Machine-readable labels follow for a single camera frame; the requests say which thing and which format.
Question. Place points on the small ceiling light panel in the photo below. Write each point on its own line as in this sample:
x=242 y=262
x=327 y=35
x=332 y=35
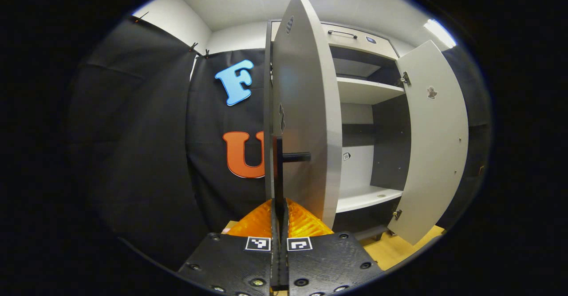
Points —
x=440 y=33

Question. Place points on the beige shoe cabinet door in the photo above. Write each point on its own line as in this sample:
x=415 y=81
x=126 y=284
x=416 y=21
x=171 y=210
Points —
x=306 y=87
x=435 y=154

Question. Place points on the black backdrop cloth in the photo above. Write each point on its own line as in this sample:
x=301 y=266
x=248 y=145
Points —
x=146 y=145

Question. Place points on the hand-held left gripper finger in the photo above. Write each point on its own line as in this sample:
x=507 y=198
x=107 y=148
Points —
x=284 y=265
x=275 y=265

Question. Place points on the beige double-door shoe cabinet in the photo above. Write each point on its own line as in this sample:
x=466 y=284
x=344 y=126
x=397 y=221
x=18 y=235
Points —
x=364 y=89

